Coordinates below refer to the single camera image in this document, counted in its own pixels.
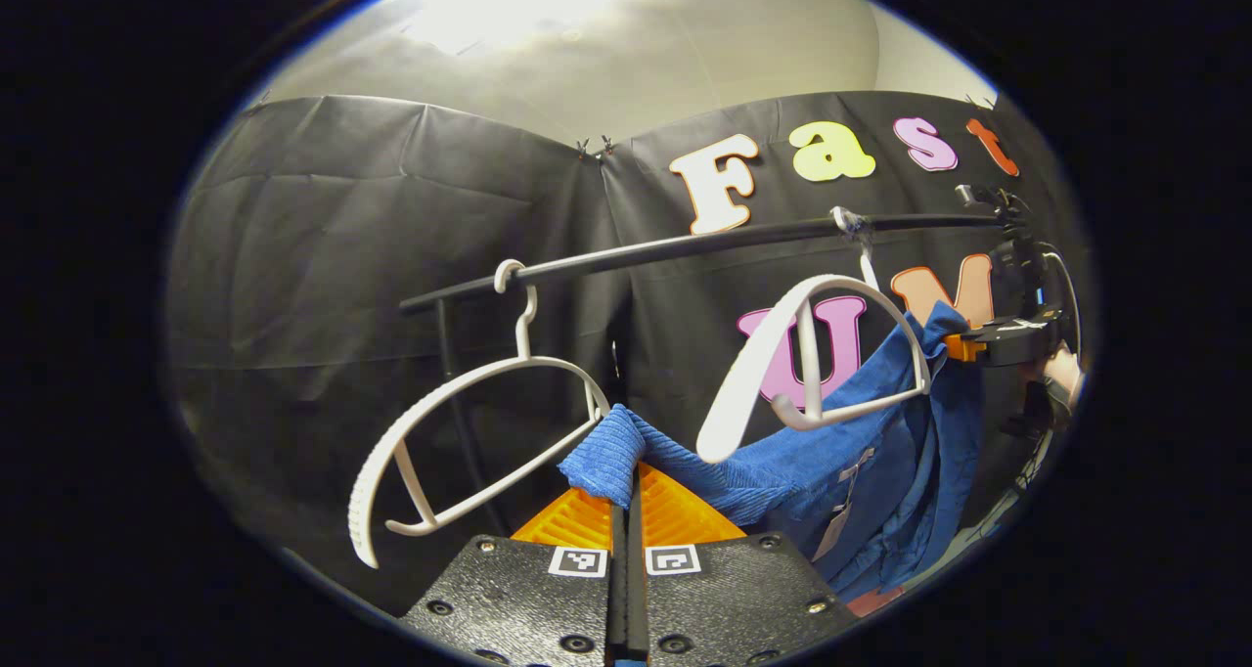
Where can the black clothes rack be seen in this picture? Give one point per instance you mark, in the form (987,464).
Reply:
(636,251)

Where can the white plastic hanger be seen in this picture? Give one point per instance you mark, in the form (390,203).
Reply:
(524,330)
(753,374)

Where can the clear tape wrap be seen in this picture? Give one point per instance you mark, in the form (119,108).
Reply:
(849,222)

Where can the ceiling light panel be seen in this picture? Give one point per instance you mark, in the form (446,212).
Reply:
(518,2)

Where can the pink laundry hamper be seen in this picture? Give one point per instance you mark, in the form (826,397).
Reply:
(873,601)

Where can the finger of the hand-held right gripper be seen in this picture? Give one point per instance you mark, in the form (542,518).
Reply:
(1017,344)

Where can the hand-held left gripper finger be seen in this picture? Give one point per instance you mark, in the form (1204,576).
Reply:
(636,599)
(618,589)

